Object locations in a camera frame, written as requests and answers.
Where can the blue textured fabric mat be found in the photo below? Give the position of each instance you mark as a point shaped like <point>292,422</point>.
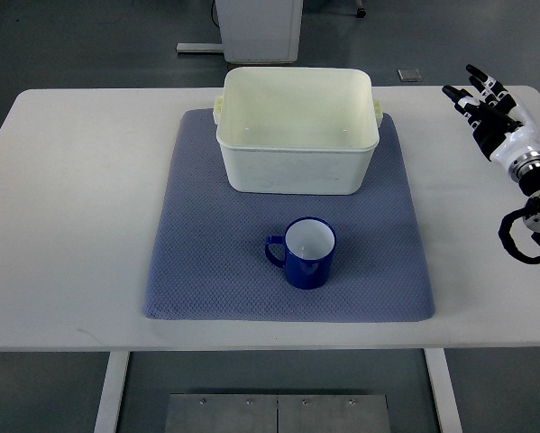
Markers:
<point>208,260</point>

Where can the white plastic storage box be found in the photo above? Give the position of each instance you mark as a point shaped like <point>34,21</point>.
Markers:
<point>290,130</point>

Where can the blue mug white inside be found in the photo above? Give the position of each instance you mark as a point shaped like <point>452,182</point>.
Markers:
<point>304,252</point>

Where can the white table leg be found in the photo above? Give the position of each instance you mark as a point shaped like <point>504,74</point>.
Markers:
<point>112,392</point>
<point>442,388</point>

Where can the white cabinet pedestal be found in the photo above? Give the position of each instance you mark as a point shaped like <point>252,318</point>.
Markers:
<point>253,32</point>

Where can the small grey floor hatch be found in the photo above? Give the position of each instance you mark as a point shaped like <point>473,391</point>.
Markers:
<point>409,75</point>

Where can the right white table leg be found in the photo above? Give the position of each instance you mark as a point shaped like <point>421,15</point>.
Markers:
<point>442,388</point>

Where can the left white table leg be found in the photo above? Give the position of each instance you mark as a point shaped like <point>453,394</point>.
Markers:
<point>112,392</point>

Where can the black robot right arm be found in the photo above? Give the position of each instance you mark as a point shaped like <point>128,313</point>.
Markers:
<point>525,171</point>

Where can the metal floor plate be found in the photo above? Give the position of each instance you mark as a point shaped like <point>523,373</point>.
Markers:
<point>277,413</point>

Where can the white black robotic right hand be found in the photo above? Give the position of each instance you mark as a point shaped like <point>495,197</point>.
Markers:
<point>503,128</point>

